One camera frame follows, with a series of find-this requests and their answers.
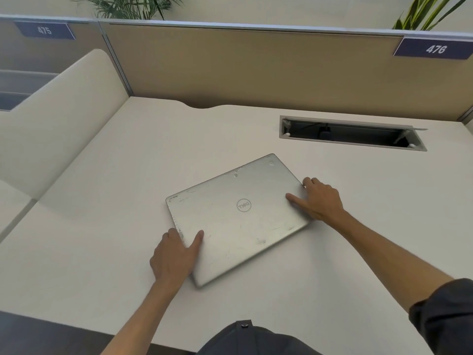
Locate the grey desk cable tray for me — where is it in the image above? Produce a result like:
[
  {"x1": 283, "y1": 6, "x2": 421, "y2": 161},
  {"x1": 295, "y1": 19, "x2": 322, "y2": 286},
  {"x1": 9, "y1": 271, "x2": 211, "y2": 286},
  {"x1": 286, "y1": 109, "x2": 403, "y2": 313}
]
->
[{"x1": 279, "y1": 115, "x2": 428, "y2": 152}]

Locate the broad-leaf green plant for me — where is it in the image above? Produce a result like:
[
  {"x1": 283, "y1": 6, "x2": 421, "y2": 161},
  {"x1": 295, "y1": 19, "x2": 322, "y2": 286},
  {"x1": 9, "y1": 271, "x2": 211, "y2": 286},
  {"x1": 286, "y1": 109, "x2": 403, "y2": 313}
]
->
[{"x1": 392, "y1": 0, "x2": 471, "y2": 31}]

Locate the beige wide partition panel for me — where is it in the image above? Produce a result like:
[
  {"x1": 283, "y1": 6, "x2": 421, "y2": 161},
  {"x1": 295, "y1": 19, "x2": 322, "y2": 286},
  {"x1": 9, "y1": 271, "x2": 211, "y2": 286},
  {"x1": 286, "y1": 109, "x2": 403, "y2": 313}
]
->
[{"x1": 99, "y1": 20, "x2": 473, "y2": 121}]

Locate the white side divider panel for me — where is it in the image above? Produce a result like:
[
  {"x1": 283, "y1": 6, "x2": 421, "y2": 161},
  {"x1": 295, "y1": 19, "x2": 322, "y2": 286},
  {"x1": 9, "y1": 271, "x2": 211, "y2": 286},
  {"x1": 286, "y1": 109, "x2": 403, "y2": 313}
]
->
[{"x1": 0, "y1": 48, "x2": 130, "y2": 200}]

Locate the person's left forearm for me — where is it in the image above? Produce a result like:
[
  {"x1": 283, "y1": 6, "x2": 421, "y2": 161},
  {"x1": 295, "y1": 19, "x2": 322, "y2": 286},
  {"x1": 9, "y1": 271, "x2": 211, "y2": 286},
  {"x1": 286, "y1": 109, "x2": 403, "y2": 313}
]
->
[{"x1": 100, "y1": 278, "x2": 185, "y2": 355}]

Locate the blue number label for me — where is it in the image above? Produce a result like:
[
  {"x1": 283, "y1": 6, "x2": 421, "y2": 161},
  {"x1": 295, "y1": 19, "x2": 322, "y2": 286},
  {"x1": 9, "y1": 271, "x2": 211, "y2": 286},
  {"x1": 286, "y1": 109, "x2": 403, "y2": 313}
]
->
[
  {"x1": 14, "y1": 21, "x2": 77, "y2": 40},
  {"x1": 393, "y1": 36, "x2": 473, "y2": 60}
]

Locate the dark grey shirt sleeve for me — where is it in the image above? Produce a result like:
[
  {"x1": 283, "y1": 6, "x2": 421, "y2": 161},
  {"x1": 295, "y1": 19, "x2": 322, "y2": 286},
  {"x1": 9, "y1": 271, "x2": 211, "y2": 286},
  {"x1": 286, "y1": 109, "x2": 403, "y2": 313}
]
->
[{"x1": 408, "y1": 278, "x2": 473, "y2": 355}]

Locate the person's right forearm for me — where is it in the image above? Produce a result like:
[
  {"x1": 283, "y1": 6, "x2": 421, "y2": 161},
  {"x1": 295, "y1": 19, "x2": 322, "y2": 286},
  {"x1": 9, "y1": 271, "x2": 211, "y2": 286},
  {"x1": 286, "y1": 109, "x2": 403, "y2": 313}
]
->
[{"x1": 325, "y1": 210, "x2": 455, "y2": 313}]

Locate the grey aluminium partition post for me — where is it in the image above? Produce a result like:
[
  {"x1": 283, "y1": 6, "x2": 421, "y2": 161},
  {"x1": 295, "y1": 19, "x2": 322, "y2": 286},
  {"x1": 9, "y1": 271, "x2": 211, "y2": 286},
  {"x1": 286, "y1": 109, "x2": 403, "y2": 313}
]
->
[{"x1": 98, "y1": 21, "x2": 133, "y2": 97}]

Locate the person's left hand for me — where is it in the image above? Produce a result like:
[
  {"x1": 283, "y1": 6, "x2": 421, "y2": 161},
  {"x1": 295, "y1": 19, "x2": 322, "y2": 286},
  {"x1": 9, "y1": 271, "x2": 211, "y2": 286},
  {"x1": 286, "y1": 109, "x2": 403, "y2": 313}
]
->
[{"x1": 149, "y1": 228, "x2": 205, "y2": 284}]

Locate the feathery green plant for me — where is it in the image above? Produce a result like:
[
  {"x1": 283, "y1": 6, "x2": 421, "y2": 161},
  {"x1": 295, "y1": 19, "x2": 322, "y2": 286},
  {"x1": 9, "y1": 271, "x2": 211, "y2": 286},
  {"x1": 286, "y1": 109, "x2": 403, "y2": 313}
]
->
[{"x1": 69, "y1": 0, "x2": 185, "y2": 21}]

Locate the beige narrow partition panel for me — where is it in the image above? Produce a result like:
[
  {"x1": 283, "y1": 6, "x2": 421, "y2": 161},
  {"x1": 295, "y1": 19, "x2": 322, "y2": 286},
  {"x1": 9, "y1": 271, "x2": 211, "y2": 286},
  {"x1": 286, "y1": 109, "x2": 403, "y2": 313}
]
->
[{"x1": 0, "y1": 15, "x2": 111, "y2": 112}]

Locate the silver laptop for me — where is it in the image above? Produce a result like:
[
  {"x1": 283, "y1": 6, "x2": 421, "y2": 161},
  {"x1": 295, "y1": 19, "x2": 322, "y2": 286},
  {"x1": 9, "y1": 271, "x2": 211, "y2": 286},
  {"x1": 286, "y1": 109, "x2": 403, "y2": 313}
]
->
[{"x1": 166, "y1": 153, "x2": 312, "y2": 289}]

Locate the dark grey shirt front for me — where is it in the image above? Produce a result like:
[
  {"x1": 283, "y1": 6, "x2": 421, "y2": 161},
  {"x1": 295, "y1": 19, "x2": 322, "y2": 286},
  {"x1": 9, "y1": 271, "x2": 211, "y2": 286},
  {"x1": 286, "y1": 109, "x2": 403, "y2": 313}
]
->
[{"x1": 195, "y1": 320, "x2": 323, "y2": 355}]

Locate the person's right hand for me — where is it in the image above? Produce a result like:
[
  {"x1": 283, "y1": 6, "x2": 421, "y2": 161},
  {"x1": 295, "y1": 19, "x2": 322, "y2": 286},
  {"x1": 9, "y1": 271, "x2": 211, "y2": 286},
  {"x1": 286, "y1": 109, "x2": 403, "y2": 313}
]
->
[{"x1": 285, "y1": 177, "x2": 347, "y2": 223}]

